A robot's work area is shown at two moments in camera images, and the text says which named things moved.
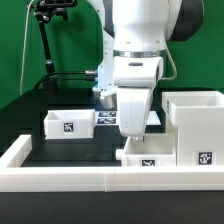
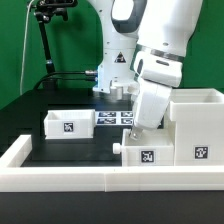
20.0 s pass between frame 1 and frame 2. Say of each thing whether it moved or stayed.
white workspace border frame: stayed
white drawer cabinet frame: moved
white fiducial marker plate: stayed
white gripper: moved
